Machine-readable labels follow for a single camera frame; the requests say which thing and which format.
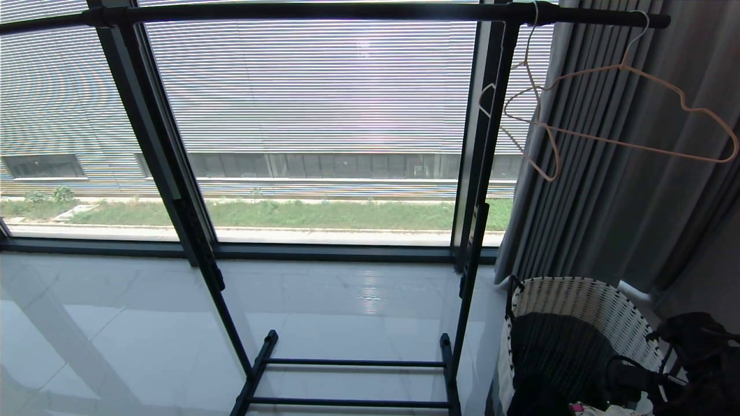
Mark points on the cream printed garment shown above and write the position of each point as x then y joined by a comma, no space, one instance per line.
618,411

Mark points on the pink clothes hanger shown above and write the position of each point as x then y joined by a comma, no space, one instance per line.
554,156
702,111

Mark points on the black clothes rack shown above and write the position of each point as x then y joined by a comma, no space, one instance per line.
324,11

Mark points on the white laundry basket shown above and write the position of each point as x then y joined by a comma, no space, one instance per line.
613,312

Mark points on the black garment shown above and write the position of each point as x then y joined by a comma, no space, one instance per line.
535,398

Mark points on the grey curtain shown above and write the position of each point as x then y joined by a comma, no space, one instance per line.
624,202

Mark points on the white pipe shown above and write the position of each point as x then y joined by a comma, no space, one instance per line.
635,290

